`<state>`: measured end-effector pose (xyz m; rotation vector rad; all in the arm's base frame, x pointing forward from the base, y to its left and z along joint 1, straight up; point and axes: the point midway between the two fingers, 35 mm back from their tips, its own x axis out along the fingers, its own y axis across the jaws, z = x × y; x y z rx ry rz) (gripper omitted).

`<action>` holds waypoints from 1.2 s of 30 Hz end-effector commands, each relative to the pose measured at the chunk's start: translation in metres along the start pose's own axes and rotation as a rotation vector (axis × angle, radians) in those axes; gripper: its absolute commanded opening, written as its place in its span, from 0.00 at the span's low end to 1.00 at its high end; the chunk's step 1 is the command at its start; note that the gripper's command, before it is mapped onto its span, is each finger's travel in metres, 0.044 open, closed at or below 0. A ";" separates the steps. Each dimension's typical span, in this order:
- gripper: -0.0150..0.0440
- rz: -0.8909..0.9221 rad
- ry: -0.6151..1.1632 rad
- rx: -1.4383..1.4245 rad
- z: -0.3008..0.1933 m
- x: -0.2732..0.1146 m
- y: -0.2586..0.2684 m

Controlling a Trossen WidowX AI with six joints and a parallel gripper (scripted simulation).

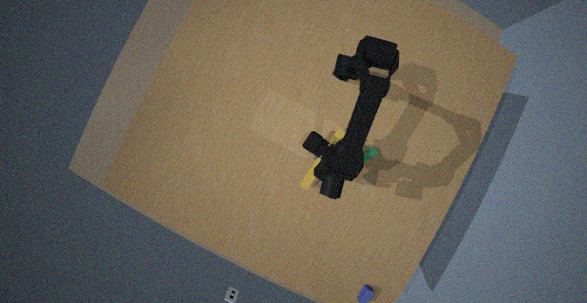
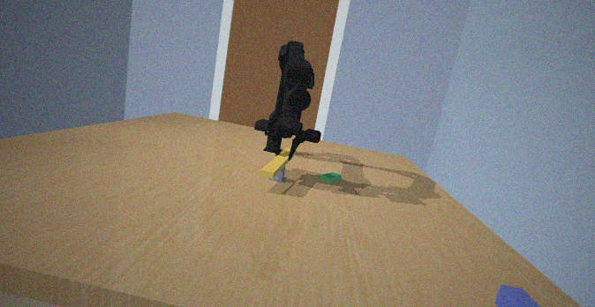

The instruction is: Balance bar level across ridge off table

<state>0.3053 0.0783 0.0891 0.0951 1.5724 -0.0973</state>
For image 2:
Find green rectangular block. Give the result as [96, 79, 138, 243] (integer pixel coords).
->
[320, 172, 342, 183]

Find yellow bar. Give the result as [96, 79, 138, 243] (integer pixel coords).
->
[260, 147, 290, 179]

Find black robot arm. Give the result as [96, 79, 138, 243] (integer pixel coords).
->
[263, 41, 314, 153]

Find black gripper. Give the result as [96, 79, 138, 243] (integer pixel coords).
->
[254, 105, 321, 161]

